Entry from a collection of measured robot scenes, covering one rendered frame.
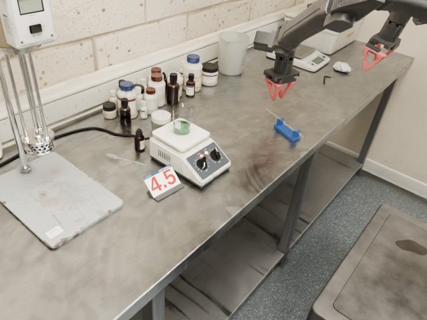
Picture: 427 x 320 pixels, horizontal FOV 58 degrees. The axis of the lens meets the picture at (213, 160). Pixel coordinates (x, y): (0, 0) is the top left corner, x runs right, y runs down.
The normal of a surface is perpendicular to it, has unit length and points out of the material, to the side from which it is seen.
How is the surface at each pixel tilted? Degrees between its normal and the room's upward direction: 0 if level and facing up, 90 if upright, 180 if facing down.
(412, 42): 90
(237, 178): 0
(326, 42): 93
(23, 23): 90
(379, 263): 0
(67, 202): 0
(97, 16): 90
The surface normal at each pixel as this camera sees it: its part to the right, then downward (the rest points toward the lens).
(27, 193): 0.08, -0.80
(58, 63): 0.77, 0.43
